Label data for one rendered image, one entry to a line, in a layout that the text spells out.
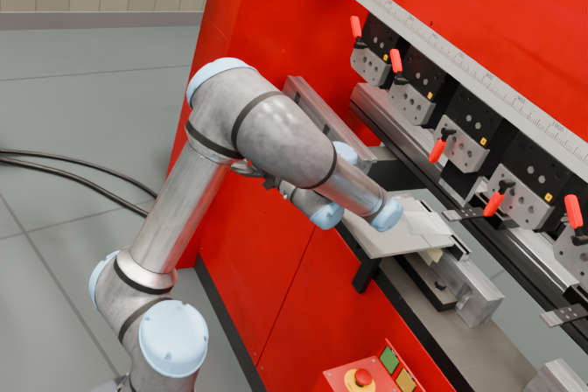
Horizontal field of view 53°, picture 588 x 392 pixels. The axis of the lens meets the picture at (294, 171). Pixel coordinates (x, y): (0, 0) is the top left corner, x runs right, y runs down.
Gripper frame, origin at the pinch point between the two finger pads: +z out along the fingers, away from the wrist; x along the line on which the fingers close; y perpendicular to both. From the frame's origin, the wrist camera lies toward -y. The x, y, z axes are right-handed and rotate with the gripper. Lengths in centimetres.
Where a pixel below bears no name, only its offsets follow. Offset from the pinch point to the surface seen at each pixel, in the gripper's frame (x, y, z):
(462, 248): -22, -16, -56
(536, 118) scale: -40, 19, -55
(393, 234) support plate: -10.8, -8.5, -43.5
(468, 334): -9, -22, -69
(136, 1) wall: -84, -149, 263
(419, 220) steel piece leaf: -21, -14, -43
